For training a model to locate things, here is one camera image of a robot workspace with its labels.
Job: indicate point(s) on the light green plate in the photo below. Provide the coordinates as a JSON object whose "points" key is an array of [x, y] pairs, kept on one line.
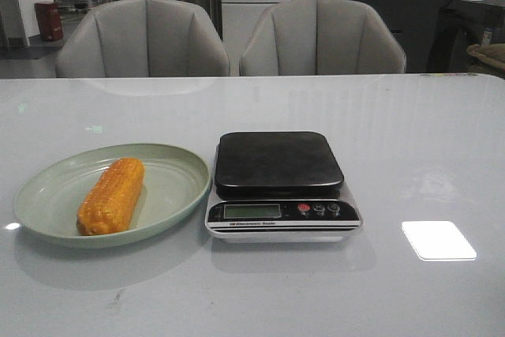
{"points": [[175, 182]]}

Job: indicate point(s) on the orange corn cob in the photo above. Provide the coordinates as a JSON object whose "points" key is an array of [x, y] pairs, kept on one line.
{"points": [[108, 208]]}

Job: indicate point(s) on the left grey armchair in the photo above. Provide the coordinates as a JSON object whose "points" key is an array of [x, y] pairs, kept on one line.
{"points": [[144, 38]]}

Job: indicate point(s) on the right grey armchair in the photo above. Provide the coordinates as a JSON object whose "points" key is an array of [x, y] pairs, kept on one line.
{"points": [[321, 37]]}

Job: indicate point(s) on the grey armchair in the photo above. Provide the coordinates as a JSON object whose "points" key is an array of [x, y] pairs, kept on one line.
{"points": [[321, 37], [144, 38]]}

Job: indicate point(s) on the digital kitchen scale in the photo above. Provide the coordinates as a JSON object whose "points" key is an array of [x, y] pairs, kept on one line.
{"points": [[279, 186]]}

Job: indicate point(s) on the red trash bin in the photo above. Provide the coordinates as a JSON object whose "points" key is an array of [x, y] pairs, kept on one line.
{"points": [[49, 21]]}

